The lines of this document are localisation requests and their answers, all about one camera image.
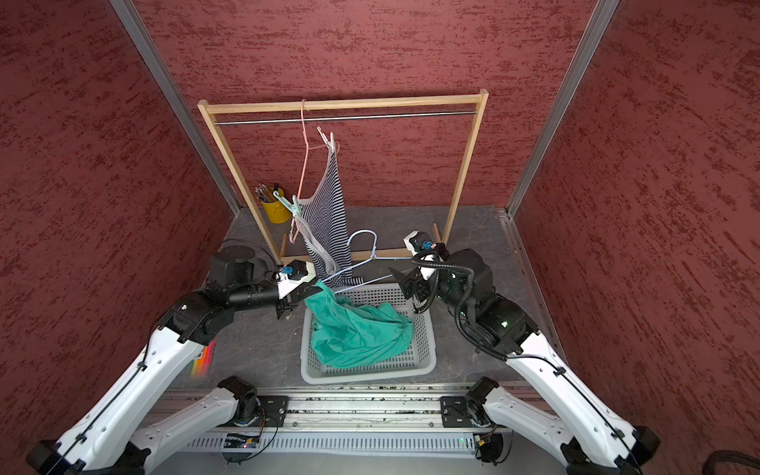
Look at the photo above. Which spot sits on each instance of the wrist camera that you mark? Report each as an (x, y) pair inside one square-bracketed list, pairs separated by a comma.
[(420, 242), (294, 273)]

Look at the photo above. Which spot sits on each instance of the white plastic laundry basket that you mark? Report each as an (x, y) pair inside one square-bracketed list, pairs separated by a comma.
[(418, 359)]

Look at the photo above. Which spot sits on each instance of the yellow pencil cup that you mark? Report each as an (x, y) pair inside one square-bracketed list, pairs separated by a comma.
[(274, 210)]

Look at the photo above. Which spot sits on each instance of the pink wire hanger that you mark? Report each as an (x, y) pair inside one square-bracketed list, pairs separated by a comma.
[(295, 226)]

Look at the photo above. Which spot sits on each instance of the striped tank top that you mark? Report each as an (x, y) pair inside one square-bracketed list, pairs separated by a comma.
[(324, 229)]

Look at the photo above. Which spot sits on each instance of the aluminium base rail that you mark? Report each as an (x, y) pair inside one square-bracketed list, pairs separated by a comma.
[(355, 408)]

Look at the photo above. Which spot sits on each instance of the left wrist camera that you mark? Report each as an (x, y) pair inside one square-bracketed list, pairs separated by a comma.
[(294, 273)]

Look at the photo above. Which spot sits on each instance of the wooden clothes rack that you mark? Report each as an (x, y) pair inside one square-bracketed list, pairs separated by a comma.
[(209, 112)]

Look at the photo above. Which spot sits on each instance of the green tank top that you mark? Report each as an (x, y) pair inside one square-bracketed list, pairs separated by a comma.
[(347, 336)]

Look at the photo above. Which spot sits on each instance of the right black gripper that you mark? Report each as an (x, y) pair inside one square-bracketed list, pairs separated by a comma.
[(414, 279)]

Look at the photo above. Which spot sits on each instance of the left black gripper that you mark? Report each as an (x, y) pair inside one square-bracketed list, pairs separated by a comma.
[(291, 301)]

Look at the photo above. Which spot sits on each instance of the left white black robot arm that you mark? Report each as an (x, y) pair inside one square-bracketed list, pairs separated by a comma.
[(109, 439)]

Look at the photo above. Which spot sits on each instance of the mint clothespin lower striped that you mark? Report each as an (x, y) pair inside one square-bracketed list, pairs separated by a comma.
[(293, 205)]

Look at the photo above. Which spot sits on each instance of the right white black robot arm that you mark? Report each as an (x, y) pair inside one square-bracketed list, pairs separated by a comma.
[(580, 431)]

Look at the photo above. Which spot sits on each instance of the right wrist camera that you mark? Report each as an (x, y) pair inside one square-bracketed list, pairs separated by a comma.
[(420, 242)]

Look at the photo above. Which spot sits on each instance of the white clothespin top striped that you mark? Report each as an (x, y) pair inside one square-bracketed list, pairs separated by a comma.
[(329, 140)]

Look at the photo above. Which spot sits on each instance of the light blue wire hanger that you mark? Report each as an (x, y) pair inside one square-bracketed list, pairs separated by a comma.
[(361, 258)]

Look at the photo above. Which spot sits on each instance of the colourful card on floor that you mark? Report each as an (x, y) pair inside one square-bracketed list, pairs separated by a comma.
[(201, 365)]

